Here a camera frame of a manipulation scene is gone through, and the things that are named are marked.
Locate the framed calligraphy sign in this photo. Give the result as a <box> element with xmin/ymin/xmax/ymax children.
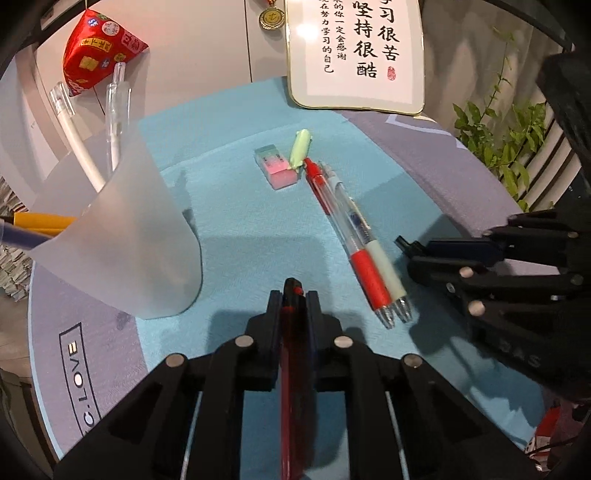
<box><xmin>284</xmin><ymin>0</ymin><xmax>426</xmax><ymax>116</ymax></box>

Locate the green highlighter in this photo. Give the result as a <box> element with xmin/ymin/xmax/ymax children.
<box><xmin>288</xmin><ymin>129</ymin><xmax>314</xmax><ymax>171</ymax></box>

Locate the gold medal with ribbon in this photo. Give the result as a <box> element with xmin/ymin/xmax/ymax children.
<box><xmin>252</xmin><ymin>0</ymin><xmax>284</xmax><ymax>29</ymax></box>

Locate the frosted plastic cup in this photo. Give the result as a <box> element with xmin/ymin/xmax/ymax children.
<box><xmin>28</xmin><ymin>127</ymin><xmax>204</xmax><ymax>320</ymax></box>

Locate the yellow pen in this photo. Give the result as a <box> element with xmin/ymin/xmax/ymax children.
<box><xmin>11</xmin><ymin>211</ymin><xmax>78</xmax><ymax>232</ymax></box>

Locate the tall pile of books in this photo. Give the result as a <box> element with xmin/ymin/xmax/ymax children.
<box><xmin>0</xmin><ymin>175</ymin><xmax>34</xmax><ymax>302</ymax></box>

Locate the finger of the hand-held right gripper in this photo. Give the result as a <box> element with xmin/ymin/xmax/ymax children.
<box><xmin>427</xmin><ymin>211</ymin><xmax>583</xmax><ymax>267</ymax></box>
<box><xmin>406</xmin><ymin>254</ymin><xmax>585</xmax><ymax>319</ymax></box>

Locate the red gel pen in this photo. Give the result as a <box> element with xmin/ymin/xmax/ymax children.
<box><xmin>280</xmin><ymin>277</ymin><xmax>308</xmax><ymax>480</ymax></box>
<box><xmin>305</xmin><ymin>158</ymin><xmax>396</xmax><ymax>329</ymax></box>

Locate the green potted plant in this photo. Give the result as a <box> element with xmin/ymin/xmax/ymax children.
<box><xmin>452</xmin><ymin>28</ymin><xmax>551</xmax><ymax>212</ymax></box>

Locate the pink and green eraser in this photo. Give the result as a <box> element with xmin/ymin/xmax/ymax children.
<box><xmin>254</xmin><ymin>145</ymin><xmax>301</xmax><ymax>190</ymax></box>

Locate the grey and teal printed tablecloth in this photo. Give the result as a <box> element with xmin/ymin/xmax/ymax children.
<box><xmin>28</xmin><ymin>76</ymin><xmax>555</xmax><ymax>480</ymax></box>

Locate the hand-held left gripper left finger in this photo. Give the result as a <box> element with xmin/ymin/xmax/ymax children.
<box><xmin>55</xmin><ymin>291</ymin><xmax>282</xmax><ymax>480</ymax></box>

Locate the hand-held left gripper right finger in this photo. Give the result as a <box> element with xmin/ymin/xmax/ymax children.
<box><xmin>305</xmin><ymin>291</ymin><xmax>541</xmax><ymax>480</ymax></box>

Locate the red pyramid hanging ornament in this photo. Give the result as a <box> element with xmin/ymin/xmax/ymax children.
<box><xmin>62</xmin><ymin>9</ymin><xmax>149</xmax><ymax>97</ymax></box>

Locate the clear pen with white grip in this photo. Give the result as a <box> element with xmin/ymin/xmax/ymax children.
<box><xmin>320</xmin><ymin>161</ymin><xmax>413</xmax><ymax>324</ymax></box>

